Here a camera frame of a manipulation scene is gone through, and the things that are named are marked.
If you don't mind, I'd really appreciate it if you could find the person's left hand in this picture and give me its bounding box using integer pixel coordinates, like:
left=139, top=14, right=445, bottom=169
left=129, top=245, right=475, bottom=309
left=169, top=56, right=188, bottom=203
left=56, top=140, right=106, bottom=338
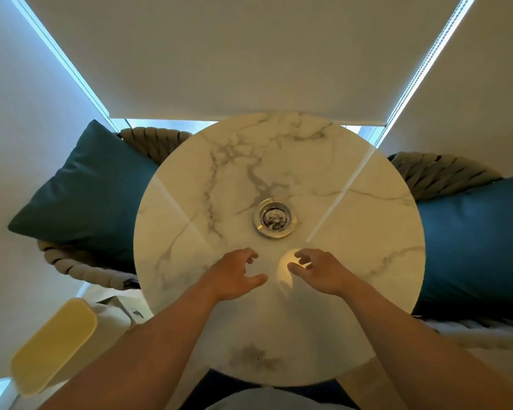
left=198, top=247, right=268, bottom=302

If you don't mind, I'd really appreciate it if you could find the white roller blind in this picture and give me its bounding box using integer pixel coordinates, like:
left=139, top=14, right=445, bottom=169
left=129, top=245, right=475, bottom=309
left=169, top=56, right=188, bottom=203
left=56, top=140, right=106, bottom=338
left=21, top=0, right=465, bottom=127
left=380, top=0, right=513, bottom=179
left=0, top=0, right=117, bottom=382

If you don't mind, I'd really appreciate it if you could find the teal cushion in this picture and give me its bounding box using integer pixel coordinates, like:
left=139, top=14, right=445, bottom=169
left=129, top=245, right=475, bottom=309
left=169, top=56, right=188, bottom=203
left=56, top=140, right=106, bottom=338
left=412, top=172, right=513, bottom=323
left=7, top=119, right=161, bottom=274

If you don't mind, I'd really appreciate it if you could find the blind bead chain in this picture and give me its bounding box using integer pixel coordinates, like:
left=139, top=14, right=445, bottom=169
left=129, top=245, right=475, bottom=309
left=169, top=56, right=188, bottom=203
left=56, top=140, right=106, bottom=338
left=373, top=0, right=479, bottom=147

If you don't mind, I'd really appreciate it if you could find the round metal table insert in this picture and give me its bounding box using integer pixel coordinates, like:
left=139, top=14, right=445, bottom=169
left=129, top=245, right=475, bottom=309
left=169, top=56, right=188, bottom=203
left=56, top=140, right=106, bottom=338
left=253, top=197, right=298, bottom=239

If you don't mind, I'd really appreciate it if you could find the person's left forearm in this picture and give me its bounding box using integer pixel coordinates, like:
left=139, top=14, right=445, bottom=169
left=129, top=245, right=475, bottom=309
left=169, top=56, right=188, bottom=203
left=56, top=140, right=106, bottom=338
left=38, top=281, right=220, bottom=410

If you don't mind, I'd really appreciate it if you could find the person's right forearm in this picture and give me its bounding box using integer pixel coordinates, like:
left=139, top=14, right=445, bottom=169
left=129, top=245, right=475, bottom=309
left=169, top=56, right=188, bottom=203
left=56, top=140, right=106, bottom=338
left=339, top=278, right=513, bottom=410

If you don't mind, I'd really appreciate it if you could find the person's white shirt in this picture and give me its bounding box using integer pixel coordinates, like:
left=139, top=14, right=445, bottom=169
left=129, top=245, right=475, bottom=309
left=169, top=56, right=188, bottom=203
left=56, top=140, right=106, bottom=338
left=204, top=387, right=352, bottom=410

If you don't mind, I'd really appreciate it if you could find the white container with yellow lid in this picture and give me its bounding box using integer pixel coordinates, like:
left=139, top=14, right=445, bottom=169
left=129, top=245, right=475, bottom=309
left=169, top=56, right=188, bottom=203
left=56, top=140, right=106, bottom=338
left=10, top=297, right=133, bottom=398

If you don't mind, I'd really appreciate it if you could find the white box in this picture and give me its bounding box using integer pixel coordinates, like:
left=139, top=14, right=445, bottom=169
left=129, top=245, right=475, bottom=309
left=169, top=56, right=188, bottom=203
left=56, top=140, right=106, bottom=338
left=97, top=294, right=155, bottom=326

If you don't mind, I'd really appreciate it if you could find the beige woven rope chair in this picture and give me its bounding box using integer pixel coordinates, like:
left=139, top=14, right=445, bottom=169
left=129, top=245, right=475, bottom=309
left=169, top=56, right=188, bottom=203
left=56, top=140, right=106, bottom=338
left=386, top=151, right=513, bottom=351
left=37, top=126, right=193, bottom=292

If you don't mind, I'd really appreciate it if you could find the person's right hand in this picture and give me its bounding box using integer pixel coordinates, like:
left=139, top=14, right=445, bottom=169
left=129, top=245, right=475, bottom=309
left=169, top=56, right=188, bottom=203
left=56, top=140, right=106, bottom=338
left=287, top=248, right=361, bottom=298

